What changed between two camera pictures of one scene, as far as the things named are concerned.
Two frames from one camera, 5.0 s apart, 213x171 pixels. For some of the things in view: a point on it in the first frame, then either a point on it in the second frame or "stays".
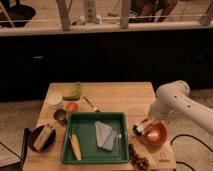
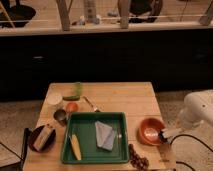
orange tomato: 72,107 stays
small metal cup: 60,116 stays
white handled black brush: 138,129 -> 165,135
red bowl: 154,133 stays
